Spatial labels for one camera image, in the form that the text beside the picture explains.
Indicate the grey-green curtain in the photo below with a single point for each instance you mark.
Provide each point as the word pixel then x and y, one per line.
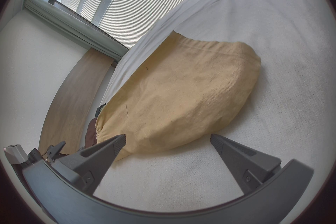
pixel 78 31

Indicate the bed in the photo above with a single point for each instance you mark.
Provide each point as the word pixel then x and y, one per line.
pixel 262 34

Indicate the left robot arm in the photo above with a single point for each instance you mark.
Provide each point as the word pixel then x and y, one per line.
pixel 15 153

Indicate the dark brown garment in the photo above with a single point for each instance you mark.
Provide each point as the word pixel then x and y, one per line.
pixel 91 133

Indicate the tan shorts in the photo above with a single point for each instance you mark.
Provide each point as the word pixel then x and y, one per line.
pixel 178 91

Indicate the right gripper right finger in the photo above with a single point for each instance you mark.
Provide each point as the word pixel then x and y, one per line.
pixel 249 165

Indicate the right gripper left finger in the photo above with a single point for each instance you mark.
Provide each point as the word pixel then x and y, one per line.
pixel 86 165

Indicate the black garment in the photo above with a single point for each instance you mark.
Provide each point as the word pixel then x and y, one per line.
pixel 99 110

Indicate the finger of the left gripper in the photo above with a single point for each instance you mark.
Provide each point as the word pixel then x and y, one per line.
pixel 57 149

